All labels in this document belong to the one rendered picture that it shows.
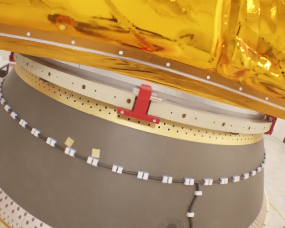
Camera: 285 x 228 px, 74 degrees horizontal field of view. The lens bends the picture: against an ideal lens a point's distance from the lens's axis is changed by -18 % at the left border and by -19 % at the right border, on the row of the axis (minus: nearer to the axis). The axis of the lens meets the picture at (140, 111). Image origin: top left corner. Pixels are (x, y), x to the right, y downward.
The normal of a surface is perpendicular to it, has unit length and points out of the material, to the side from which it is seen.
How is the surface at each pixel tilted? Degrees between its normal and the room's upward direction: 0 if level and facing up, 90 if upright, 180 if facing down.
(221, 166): 62
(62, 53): 90
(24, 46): 90
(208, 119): 90
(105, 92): 90
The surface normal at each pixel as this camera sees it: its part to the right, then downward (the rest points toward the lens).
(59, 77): -0.36, 0.18
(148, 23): 0.20, 0.32
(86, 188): 0.00, -0.20
